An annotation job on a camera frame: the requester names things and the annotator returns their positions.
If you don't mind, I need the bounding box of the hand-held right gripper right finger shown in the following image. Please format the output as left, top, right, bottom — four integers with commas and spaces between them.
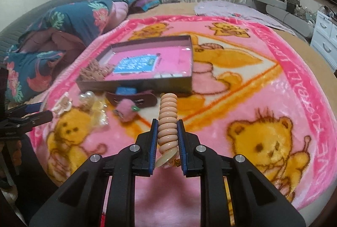
177, 119, 307, 227

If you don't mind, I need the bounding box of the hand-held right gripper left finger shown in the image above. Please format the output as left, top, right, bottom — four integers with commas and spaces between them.
28, 118, 159, 227

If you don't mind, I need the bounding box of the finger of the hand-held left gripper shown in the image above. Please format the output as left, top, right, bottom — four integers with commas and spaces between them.
8, 110, 53, 129
6, 102, 43, 116

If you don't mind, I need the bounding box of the white hair claw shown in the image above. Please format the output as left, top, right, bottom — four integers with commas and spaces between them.
51, 95, 72, 117

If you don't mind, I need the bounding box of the beige spiral hair tie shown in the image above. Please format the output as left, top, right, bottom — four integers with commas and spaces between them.
155, 93, 181, 168

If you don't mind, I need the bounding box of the pink fuzzy hair clip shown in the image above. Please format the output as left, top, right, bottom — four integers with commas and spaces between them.
113, 101, 138, 120

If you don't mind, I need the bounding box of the clear ball hair tie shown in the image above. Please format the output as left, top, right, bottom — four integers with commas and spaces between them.
78, 91, 96, 109

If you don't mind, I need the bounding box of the brown hair clip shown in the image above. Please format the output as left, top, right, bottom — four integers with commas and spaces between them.
106, 91, 157, 109

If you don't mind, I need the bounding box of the yellow hair clip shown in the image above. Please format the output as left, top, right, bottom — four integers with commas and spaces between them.
90, 103, 109, 127

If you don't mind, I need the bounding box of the blue hair clip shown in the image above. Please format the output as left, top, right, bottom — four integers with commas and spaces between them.
116, 87, 138, 97

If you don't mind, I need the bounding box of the brown dotted lace bow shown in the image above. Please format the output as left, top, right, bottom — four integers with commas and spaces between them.
79, 63, 114, 81

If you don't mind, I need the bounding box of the grey cardboard box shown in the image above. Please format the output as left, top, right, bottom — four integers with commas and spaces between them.
75, 35, 194, 96

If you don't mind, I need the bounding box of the pink bear printed blanket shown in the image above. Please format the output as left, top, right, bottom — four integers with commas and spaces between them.
28, 15, 337, 213

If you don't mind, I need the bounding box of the blue printed card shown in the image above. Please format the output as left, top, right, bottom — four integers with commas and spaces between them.
113, 54, 160, 75

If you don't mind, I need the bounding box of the blue floral quilt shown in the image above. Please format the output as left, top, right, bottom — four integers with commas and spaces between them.
4, 0, 129, 102

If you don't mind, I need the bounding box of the lilac cloth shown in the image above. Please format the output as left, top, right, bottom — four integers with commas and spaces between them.
194, 0, 293, 32

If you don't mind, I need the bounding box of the grey padded bench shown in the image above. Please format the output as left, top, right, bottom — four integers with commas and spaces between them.
266, 4, 315, 38

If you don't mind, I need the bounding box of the white drawer cabinet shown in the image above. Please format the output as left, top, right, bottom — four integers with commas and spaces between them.
310, 9, 337, 71

